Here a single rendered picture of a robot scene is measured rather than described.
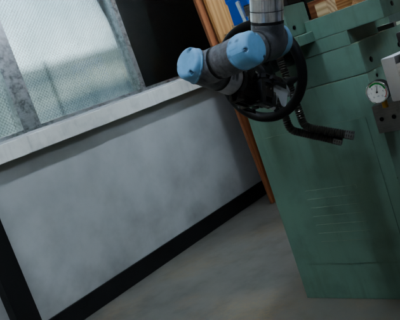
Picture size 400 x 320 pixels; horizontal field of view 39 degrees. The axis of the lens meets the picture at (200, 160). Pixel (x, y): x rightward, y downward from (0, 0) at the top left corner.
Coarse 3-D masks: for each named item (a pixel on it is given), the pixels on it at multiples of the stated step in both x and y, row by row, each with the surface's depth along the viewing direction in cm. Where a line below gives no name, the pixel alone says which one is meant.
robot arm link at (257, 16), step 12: (252, 0) 123; (264, 0) 122; (276, 0) 122; (252, 12) 125; (264, 12) 123; (276, 12) 123; (252, 24) 126; (264, 24) 124; (276, 24) 124; (276, 36) 125; (288, 36) 128; (276, 48) 125; (288, 48) 130
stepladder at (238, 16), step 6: (228, 0) 267; (234, 0) 263; (240, 0) 261; (246, 0) 259; (228, 6) 267; (234, 6) 264; (240, 6) 261; (234, 12) 265; (240, 12) 262; (234, 18) 267; (240, 18) 264; (234, 24) 268
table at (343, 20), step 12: (372, 0) 149; (384, 0) 151; (396, 0) 157; (336, 12) 156; (348, 12) 154; (360, 12) 152; (372, 12) 150; (384, 12) 149; (396, 12) 156; (312, 24) 162; (324, 24) 160; (336, 24) 158; (348, 24) 155; (360, 24) 153; (300, 36) 157; (312, 36) 162; (324, 36) 161
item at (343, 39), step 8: (368, 24) 168; (344, 32) 157; (352, 32) 159; (360, 32) 162; (368, 32) 167; (376, 32) 171; (320, 40) 162; (328, 40) 160; (336, 40) 159; (344, 40) 158; (352, 40) 158; (304, 48) 166; (312, 48) 164; (320, 48) 163; (328, 48) 161; (336, 48) 160; (304, 56) 167
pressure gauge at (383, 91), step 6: (372, 84) 151; (378, 84) 149; (384, 84) 148; (366, 90) 152; (372, 90) 151; (378, 90) 150; (384, 90) 149; (366, 96) 152; (372, 96) 152; (378, 96) 151; (384, 96) 150; (378, 102) 151; (384, 102) 152
